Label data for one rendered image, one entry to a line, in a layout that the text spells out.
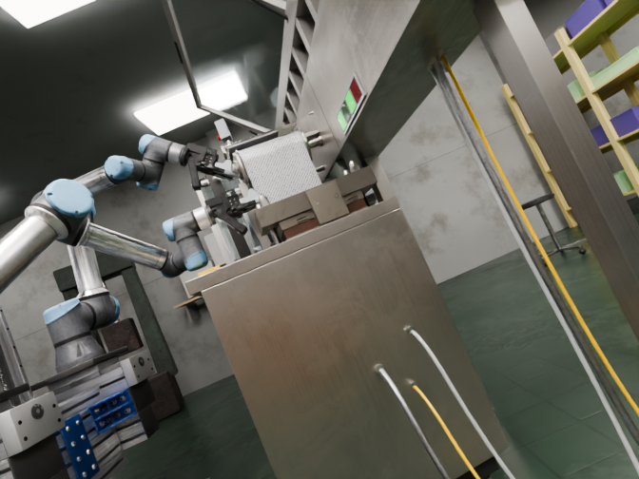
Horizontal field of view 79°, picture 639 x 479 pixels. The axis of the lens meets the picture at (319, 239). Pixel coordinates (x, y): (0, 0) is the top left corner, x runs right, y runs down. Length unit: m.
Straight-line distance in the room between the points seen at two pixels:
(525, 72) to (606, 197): 0.27
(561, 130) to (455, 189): 5.08
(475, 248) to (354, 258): 4.80
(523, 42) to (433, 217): 4.94
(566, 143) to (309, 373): 0.81
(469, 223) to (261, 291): 4.97
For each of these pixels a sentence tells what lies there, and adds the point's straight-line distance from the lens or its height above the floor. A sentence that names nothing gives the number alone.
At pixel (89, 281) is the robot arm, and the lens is 1.74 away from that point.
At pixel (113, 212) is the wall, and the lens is 6.34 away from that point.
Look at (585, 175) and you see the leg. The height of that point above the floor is 0.74.
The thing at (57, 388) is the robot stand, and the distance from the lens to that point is 1.65.
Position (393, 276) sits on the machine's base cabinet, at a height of 0.68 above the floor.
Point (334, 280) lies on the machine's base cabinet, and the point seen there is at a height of 0.74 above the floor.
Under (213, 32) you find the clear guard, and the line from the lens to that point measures 1.91.
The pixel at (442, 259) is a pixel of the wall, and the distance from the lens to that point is 5.73.
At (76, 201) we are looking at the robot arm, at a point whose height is 1.22.
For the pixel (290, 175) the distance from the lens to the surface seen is 1.44.
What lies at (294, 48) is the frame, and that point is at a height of 1.57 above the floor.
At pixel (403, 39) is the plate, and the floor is 1.14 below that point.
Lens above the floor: 0.77
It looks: 5 degrees up
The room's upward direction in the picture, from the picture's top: 24 degrees counter-clockwise
